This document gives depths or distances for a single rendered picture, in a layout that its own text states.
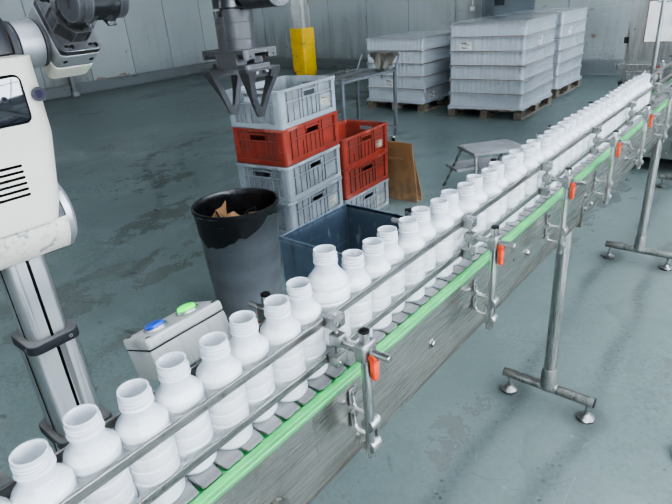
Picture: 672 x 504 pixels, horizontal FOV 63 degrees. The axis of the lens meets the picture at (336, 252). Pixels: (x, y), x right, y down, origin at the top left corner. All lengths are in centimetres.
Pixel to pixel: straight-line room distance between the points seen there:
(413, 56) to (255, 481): 750
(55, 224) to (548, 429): 185
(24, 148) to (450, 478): 166
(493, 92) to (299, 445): 683
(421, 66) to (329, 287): 724
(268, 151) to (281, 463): 264
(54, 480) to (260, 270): 225
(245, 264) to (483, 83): 529
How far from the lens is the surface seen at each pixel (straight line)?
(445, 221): 112
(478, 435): 226
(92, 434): 66
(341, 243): 178
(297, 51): 1105
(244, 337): 75
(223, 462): 79
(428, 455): 217
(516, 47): 731
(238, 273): 281
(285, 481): 88
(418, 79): 804
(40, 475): 65
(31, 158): 117
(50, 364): 134
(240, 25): 86
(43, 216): 120
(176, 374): 70
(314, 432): 88
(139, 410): 67
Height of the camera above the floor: 155
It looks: 25 degrees down
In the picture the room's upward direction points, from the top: 4 degrees counter-clockwise
